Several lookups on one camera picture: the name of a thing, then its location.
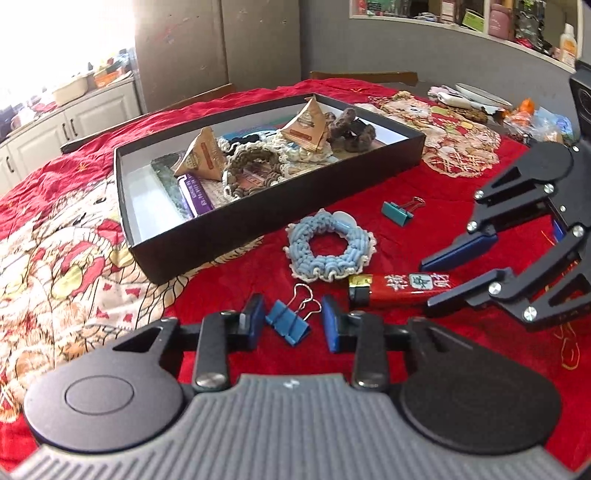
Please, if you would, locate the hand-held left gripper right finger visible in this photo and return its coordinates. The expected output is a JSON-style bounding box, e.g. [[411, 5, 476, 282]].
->
[[322, 295, 467, 393]]

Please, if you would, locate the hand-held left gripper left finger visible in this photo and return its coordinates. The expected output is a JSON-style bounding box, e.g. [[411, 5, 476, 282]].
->
[[113, 294, 267, 393]]

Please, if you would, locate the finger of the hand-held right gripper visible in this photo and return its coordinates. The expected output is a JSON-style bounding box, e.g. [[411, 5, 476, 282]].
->
[[420, 159, 573, 274], [427, 225, 591, 331]]

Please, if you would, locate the blue binder clip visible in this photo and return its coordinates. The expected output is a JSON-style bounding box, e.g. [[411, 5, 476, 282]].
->
[[265, 283, 323, 345]]

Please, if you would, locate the red lighter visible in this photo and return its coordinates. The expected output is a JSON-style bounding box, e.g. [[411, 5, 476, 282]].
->
[[348, 272, 465, 311]]

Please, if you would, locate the black shallow cardboard box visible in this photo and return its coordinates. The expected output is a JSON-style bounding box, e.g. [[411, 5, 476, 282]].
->
[[113, 92, 426, 284]]

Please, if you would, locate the clear plastic bag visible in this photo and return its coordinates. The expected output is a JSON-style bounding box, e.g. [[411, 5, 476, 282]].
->
[[530, 108, 577, 143]]

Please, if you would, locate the blue and white scrunchie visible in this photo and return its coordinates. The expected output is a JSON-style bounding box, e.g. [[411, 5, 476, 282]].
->
[[283, 210, 378, 283]]

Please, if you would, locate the teal binder clip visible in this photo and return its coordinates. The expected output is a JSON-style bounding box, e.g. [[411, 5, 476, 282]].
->
[[381, 196, 426, 227]]

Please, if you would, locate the white plate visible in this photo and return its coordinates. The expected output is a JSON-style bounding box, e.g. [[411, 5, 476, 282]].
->
[[454, 82, 514, 110]]

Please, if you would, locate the woven brown mat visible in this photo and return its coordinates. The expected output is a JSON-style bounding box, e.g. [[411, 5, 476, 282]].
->
[[442, 104, 491, 123]]

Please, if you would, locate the white bottle orange label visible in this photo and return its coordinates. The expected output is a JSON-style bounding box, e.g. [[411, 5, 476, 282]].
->
[[558, 23, 579, 66]]

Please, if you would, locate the purple wrapped bar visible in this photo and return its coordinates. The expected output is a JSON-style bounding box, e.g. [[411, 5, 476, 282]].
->
[[177, 174, 216, 219]]

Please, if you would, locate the brown and cream scrunchie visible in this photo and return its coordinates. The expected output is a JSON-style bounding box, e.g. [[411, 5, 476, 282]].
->
[[221, 146, 284, 201]]

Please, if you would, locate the brown fuzzy scrunchie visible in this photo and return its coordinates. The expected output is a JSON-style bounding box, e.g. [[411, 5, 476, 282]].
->
[[329, 107, 378, 154]]

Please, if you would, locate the printed picture card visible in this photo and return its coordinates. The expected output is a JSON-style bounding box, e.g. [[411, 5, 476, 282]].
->
[[150, 154, 197, 219]]

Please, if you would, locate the red bear print tablecloth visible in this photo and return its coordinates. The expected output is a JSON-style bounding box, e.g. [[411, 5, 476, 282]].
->
[[0, 78, 591, 480]]

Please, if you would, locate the brown triangular packet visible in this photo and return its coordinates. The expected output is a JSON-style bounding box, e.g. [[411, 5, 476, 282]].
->
[[279, 94, 331, 156], [174, 127, 230, 184]]

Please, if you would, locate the white kitchen cabinet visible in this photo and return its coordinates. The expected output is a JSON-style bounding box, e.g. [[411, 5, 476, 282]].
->
[[0, 76, 142, 199]]

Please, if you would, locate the silver refrigerator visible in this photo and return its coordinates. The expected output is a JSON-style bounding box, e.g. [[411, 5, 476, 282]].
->
[[133, 0, 320, 112]]

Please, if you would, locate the orange tissue box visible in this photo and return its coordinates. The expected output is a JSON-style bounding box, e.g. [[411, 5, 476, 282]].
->
[[94, 69, 133, 89]]

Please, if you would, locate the white plastic basin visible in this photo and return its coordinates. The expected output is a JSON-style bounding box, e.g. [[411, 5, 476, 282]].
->
[[52, 75, 90, 107]]

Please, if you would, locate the bright window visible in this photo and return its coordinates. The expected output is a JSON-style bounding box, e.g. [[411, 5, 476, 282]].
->
[[0, 0, 136, 100]]

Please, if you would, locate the white wall shelf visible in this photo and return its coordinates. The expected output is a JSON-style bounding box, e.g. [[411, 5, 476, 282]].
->
[[348, 0, 591, 75]]

